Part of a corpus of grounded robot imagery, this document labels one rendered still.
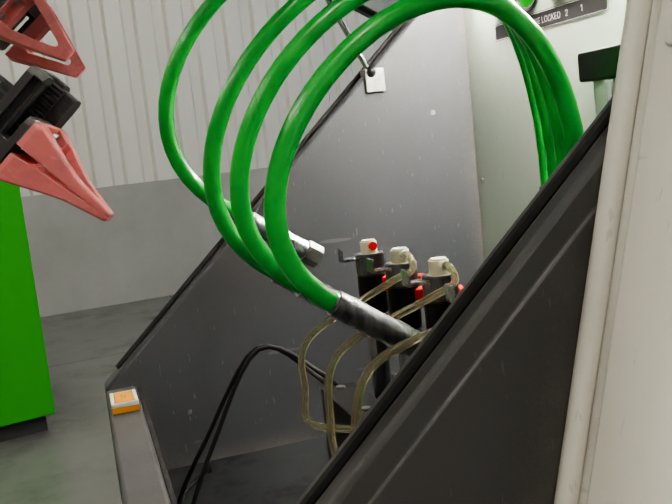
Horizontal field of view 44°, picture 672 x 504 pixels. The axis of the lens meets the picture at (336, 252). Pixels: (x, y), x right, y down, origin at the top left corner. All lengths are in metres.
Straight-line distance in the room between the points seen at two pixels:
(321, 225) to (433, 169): 0.18
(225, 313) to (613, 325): 0.71
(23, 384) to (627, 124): 3.79
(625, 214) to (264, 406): 0.75
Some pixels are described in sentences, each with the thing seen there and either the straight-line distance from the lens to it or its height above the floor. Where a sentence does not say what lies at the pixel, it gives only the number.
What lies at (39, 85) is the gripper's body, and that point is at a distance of 0.60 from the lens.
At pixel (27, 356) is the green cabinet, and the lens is 4.10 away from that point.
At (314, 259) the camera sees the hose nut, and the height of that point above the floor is 1.12.
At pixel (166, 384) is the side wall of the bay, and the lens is 1.10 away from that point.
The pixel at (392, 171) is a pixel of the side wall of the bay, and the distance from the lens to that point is 1.14.
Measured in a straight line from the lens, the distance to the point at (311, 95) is 0.52.
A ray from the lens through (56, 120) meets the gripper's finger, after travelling 0.64.
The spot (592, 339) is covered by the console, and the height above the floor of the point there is 1.11.
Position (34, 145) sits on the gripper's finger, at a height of 1.25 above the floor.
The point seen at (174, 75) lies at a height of 1.30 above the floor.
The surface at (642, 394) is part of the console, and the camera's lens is 0.44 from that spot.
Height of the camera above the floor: 1.24
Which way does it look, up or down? 8 degrees down
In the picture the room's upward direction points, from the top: 6 degrees counter-clockwise
